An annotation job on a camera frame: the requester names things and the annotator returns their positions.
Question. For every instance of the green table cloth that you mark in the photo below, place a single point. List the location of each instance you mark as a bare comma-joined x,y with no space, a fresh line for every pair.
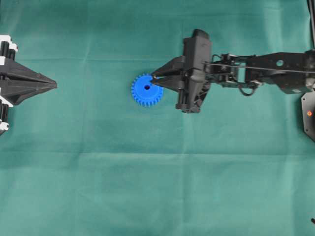
85,160

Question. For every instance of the black frame bar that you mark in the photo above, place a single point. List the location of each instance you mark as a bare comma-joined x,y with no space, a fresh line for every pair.
311,8

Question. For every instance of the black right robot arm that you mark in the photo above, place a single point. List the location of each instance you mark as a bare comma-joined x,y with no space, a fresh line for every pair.
290,72

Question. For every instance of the blue plastic gear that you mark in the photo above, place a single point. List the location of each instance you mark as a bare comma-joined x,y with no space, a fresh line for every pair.
144,92

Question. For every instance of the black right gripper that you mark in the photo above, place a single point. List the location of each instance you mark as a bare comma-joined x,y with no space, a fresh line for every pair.
197,52

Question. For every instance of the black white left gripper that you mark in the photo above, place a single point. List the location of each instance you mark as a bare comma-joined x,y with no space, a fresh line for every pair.
18,92

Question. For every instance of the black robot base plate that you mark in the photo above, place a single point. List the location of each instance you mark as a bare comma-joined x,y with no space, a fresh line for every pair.
308,114

